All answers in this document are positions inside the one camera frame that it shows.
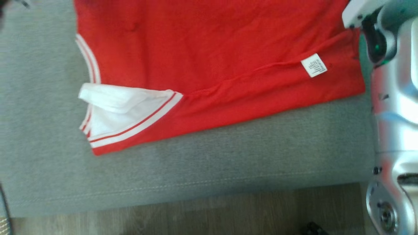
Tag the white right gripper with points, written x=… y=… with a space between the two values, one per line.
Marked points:
x=362 y=9

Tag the red jersey with white sleeves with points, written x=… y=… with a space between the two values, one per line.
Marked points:
x=212 y=49

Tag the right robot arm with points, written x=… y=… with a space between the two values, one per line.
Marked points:
x=395 y=124

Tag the large grey sofa ottoman cushion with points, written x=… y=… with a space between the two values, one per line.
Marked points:
x=228 y=163

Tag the beige woven basket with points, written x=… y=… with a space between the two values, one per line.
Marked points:
x=3 y=227

